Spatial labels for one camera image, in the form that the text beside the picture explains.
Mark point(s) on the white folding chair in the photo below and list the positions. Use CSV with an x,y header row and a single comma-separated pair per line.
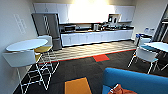
x,y
21,58

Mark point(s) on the white shell chair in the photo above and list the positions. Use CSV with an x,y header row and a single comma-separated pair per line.
x,y
46,40

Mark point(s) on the blue sofa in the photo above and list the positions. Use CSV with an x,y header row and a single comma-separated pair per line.
x,y
140,81

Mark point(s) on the white wall panel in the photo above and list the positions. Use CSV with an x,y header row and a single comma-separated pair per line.
x,y
20,23

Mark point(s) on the round white table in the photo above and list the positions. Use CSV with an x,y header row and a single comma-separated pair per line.
x,y
26,44

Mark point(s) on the dark coffee machine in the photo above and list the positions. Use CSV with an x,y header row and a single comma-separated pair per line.
x,y
113,18

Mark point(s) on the dark microwave oven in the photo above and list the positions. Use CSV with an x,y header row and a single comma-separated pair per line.
x,y
70,28

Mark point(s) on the white kitchen counter unit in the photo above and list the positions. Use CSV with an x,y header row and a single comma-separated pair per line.
x,y
96,37

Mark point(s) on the steel refrigerator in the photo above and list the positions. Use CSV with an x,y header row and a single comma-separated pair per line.
x,y
46,30

